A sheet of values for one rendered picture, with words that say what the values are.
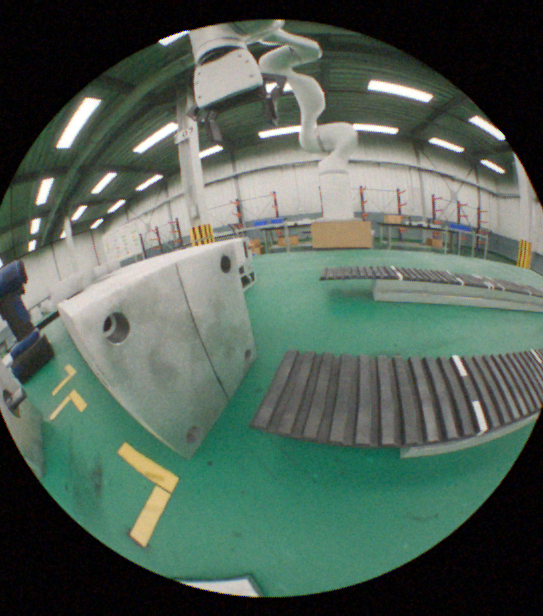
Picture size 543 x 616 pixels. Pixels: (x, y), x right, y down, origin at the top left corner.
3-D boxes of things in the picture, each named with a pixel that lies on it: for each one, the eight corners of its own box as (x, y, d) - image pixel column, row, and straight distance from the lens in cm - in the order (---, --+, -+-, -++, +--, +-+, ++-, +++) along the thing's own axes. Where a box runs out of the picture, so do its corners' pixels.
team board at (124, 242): (114, 296, 655) (97, 237, 658) (122, 290, 691) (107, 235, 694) (148, 285, 560) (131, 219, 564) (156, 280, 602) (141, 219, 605)
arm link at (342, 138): (323, 181, 86) (315, 134, 94) (366, 178, 83) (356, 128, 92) (314, 175, 75) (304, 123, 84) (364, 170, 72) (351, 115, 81)
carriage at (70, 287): (97, 295, 49) (87, 267, 49) (59, 318, 48) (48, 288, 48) (86, 295, 65) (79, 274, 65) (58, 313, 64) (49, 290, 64)
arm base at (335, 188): (317, 222, 86) (312, 183, 88) (359, 221, 87) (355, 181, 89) (312, 222, 67) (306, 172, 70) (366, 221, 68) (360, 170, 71)
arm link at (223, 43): (182, 56, 41) (184, 65, 39) (234, 31, 39) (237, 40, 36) (208, 71, 46) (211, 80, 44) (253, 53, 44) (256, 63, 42)
